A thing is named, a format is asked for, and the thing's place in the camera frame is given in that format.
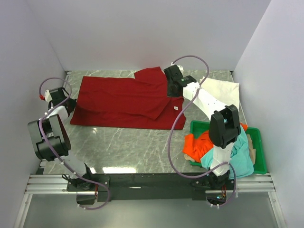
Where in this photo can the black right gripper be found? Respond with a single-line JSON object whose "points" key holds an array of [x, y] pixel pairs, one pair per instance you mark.
{"points": [[169, 93]]}

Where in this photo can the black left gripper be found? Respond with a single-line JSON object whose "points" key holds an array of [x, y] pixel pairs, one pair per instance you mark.
{"points": [[73, 103]]}

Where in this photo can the red t shirt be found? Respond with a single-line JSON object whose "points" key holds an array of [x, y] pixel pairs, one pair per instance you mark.
{"points": [[140, 102]]}

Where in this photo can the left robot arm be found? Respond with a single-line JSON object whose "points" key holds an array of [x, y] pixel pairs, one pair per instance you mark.
{"points": [[61, 107]]}

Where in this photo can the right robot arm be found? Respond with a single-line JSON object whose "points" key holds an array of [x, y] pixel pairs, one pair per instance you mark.
{"points": [[224, 126]]}

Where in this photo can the green plastic bin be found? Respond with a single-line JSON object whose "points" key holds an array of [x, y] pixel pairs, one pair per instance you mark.
{"points": [[199, 127]]}

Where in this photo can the folded white t shirt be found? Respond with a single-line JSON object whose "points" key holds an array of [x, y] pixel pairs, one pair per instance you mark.
{"points": [[225, 91]]}

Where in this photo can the orange t shirt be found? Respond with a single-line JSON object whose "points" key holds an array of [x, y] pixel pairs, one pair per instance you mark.
{"points": [[196, 148]]}

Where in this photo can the teal t shirt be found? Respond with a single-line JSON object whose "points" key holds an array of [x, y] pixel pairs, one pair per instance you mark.
{"points": [[240, 158]]}

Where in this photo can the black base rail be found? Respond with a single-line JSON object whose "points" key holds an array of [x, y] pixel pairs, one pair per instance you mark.
{"points": [[147, 186]]}

